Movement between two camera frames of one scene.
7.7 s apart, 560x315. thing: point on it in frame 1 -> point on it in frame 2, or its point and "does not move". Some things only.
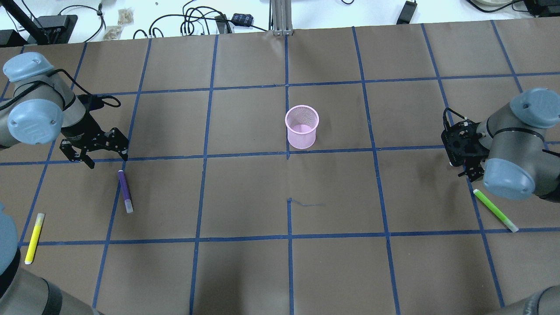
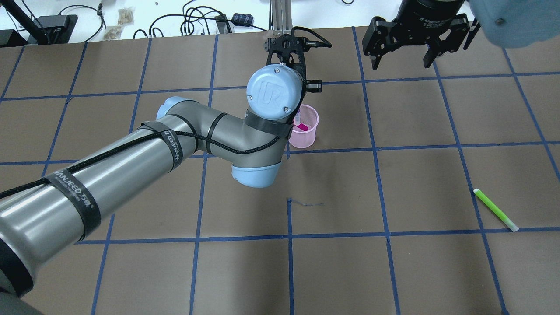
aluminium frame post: [281, 16] does not move
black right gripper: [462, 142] -> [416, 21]
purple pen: [125, 191] -> [297, 118]
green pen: [509, 224] does not move
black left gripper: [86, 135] -> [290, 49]
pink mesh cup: [301, 121] does not move
